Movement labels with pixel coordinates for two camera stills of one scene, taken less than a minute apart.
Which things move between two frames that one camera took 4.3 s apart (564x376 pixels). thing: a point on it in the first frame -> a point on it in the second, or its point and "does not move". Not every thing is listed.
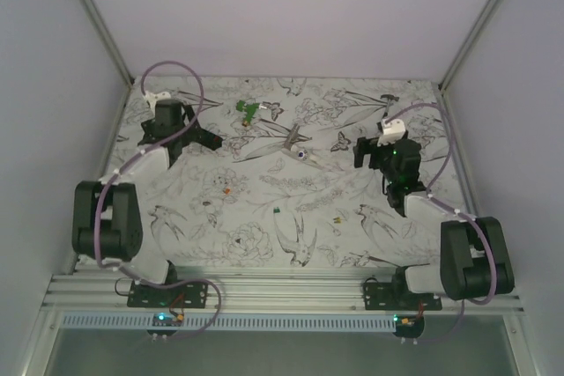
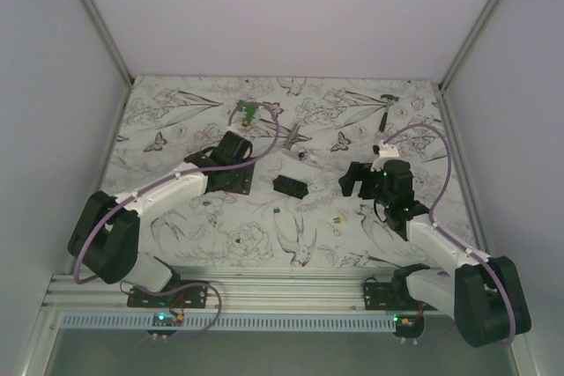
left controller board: x=166 y=320 does not move
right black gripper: x=366 y=146 -> x=358 y=172
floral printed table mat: x=280 y=190 does not move
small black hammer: x=388 y=98 does not move
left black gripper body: x=149 y=128 -> x=240 y=180
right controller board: x=409 y=326 does not move
